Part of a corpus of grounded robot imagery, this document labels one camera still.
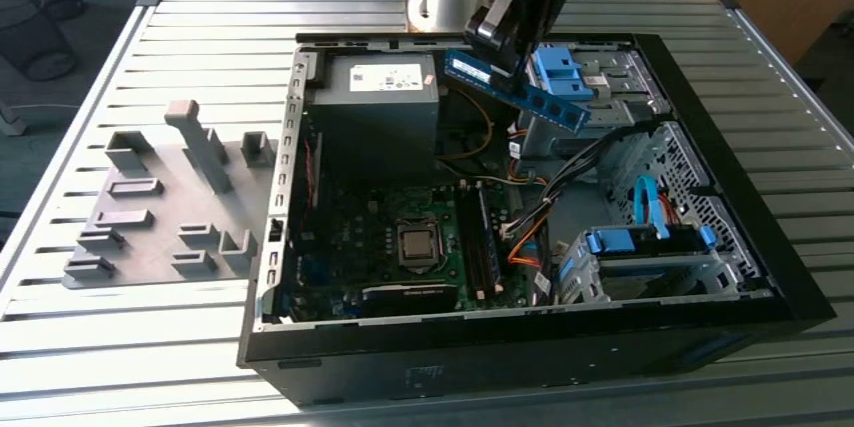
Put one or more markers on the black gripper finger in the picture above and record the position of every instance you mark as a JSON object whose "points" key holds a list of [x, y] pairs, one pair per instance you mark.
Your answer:
{"points": [[501, 42]]}

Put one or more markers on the blue RAM stick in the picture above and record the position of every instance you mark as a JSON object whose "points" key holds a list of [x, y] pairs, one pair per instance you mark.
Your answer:
{"points": [[554, 108]]}

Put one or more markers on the black RAM slot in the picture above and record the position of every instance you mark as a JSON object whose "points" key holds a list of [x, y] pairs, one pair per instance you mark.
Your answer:
{"points": [[475, 237]]}

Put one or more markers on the blue drive carrier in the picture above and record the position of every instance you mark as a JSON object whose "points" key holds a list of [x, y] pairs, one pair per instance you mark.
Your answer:
{"points": [[563, 67]]}

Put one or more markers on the grey metal drive cage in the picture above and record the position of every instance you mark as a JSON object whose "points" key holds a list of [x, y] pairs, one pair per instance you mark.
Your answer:
{"points": [[621, 112]]}

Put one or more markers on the grey power supply unit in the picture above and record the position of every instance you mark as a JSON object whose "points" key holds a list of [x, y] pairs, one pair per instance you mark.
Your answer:
{"points": [[374, 117]]}

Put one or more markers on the silver CPU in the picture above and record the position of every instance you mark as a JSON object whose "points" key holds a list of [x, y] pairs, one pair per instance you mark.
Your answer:
{"points": [[421, 246]]}

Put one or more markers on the blue disk carrier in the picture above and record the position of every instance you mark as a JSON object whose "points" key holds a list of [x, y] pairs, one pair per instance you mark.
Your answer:
{"points": [[621, 239]]}

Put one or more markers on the green motherboard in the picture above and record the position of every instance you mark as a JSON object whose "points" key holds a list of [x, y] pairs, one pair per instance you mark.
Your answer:
{"points": [[347, 237]]}

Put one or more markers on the CPU socket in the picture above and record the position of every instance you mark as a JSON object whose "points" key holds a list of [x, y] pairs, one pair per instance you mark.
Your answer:
{"points": [[421, 265]]}

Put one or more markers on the grey metal disk bay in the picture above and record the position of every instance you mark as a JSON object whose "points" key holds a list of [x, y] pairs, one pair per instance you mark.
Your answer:
{"points": [[661, 262]]}

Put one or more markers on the black graphics card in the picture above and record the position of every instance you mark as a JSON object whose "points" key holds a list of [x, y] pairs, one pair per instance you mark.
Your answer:
{"points": [[410, 299]]}

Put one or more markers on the grey parts rack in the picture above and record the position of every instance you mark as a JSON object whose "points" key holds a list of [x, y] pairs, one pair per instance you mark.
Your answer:
{"points": [[174, 207]]}

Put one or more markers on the black PC case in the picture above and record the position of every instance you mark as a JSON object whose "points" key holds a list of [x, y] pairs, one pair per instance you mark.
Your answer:
{"points": [[467, 362]]}

